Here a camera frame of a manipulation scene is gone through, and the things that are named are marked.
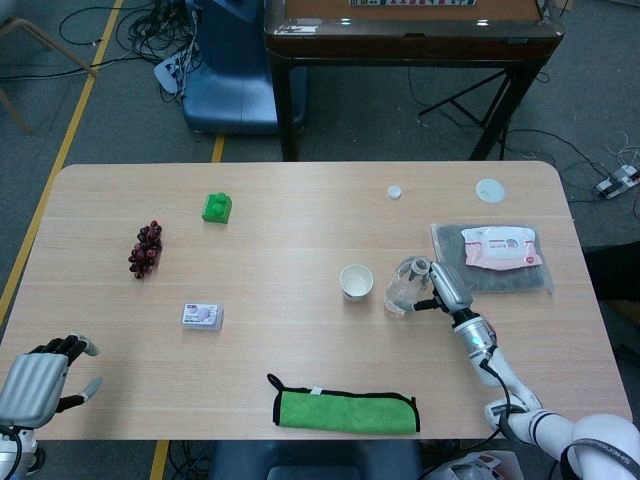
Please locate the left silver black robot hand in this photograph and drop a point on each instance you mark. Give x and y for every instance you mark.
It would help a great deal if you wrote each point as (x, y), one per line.
(32, 390)

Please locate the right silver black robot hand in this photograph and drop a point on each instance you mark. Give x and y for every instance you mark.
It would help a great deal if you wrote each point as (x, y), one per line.
(450, 287)

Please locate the transparent plastic bottle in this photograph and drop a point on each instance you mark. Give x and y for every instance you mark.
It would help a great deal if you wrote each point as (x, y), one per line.
(400, 292)

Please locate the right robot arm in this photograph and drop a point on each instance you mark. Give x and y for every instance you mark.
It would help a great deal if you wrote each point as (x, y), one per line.
(510, 380)

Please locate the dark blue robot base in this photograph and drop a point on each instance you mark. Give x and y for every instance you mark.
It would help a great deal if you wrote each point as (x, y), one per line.
(310, 460)

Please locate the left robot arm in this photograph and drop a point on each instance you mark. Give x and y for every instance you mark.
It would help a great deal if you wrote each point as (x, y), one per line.
(15, 452)

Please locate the white paper cup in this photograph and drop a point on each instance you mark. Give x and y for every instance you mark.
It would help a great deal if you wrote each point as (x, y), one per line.
(356, 283)

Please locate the white bottle cap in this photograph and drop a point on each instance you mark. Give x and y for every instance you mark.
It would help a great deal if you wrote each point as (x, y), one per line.
(395, 192)

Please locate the grey zip bag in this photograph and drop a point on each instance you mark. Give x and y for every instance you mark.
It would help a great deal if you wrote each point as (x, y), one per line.
(505, 280)

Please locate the pink wet wipes pack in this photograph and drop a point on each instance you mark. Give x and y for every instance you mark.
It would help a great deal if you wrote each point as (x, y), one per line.
(500, 247)

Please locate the white round lid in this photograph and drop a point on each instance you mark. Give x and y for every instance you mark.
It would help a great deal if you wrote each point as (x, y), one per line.
(490, 191)

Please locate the green cloth with black trim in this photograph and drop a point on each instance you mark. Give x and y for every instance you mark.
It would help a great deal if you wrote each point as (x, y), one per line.
(345, 412)

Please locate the black bag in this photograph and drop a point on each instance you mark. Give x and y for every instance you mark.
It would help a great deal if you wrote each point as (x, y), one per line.
(615, 272)

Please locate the dark red grape bunch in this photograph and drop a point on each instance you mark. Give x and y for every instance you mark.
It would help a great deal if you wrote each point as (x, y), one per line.
(145, 250)

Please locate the white plastic bag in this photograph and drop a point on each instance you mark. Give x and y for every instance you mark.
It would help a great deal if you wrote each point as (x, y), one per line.
(475, 467)

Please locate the clear box with purple label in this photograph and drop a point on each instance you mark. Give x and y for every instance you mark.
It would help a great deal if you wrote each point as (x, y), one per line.
(202, 316)

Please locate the grey power strip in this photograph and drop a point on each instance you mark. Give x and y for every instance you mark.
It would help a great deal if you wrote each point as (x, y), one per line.
(617, 181)

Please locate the green toy building block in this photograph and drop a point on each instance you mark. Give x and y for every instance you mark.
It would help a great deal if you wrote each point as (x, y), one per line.
(217, 209)

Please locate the brown mahjong table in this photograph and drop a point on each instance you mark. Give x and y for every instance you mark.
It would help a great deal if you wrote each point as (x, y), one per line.
(410, 45)

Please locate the blue machine base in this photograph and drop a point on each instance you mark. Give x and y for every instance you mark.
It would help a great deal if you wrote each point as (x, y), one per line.
(232, 75)

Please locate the white power strip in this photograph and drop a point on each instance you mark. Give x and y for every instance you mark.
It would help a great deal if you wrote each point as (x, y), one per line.
(170, 70)

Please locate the chair with wooden legs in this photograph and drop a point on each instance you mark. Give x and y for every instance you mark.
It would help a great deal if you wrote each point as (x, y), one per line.
(30, 32)

